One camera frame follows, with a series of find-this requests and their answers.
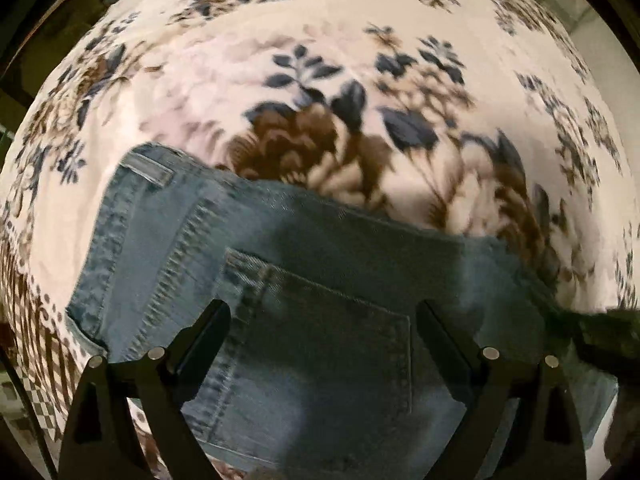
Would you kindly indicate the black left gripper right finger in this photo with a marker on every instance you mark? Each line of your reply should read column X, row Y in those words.
column 544, row 440

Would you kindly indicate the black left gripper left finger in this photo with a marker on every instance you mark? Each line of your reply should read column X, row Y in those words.
column 99, row 439

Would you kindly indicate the blue denim jeans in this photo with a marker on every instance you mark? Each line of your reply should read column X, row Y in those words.
column 322, row 374

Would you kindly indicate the brown checkered bed sheet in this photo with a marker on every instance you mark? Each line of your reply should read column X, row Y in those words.
column 45, row 361

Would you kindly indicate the floral white bed blanket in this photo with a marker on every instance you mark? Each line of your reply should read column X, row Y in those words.
column 462, row 117

